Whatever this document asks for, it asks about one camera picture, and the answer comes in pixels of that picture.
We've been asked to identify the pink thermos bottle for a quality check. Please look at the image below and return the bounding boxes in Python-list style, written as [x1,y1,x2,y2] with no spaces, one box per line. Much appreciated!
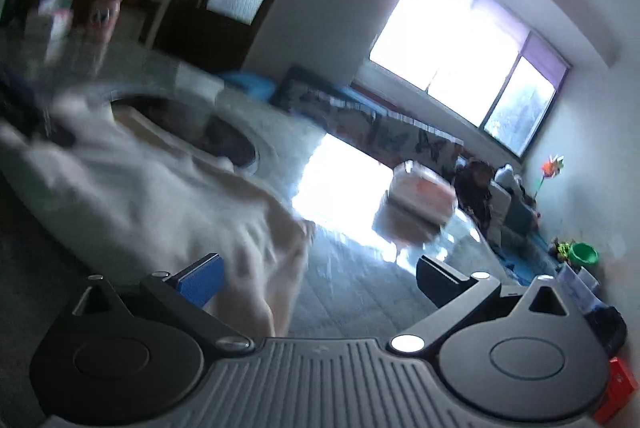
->
[86,0,126,44]

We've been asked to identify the dark wooden side table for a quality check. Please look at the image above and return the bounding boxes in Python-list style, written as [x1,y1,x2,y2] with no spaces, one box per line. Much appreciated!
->
[119,0,164,47]

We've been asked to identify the window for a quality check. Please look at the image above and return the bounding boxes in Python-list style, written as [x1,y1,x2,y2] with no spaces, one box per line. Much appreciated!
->
[368,0,572,157]

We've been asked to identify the round black induction cooker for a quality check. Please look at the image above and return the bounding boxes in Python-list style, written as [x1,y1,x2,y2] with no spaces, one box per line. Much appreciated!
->
[107,80,279,182]

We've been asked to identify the white black plush toy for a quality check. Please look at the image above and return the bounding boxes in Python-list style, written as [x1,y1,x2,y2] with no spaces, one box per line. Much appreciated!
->
[493,163,527,189]

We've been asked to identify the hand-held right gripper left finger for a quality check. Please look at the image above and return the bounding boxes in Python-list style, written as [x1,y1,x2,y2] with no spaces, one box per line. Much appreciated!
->
[72,252,254,355]

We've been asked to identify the clear plastic storage box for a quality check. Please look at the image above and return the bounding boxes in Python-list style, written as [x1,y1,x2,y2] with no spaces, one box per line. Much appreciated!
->
[556,262,602,309]

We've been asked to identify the green plastic bowl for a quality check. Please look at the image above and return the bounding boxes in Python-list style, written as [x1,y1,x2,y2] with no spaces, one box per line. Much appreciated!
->
[569,242,600,267]

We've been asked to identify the colourful pinwheel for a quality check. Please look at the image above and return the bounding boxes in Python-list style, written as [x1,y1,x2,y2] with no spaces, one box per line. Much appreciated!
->
[535,154,569,199]

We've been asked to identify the butterfly print cushion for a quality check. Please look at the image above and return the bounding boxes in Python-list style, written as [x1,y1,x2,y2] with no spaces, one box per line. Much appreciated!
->
[369,117,464,169]
[276,66,382,145]

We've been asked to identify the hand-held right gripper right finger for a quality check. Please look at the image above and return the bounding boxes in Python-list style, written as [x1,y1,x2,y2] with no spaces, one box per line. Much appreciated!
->
[389,254,569,356]

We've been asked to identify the red plastic stool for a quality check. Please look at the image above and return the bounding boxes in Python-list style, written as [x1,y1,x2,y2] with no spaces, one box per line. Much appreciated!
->
[594,356,640,425]

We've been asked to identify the blue sofa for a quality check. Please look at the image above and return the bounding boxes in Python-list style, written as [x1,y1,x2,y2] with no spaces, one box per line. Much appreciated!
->
[219,64,567,285]

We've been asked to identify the cream knit garment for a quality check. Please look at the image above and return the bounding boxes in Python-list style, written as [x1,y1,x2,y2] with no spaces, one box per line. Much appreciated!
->
[0,90,317,340]

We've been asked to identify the white tissue box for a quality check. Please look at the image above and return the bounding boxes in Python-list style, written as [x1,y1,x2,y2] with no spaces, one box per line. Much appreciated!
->
[26,0,77,42]

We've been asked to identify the grey pillow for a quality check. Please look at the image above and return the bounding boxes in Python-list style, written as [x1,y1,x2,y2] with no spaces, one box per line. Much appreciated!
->
[487,180,517,245]

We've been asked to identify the dark cloth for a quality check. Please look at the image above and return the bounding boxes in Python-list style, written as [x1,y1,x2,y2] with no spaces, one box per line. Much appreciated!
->
[584,304,629,355]

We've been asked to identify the pink white tissue pack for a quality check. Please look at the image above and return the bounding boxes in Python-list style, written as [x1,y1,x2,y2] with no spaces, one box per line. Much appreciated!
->
[389,159,459,227]

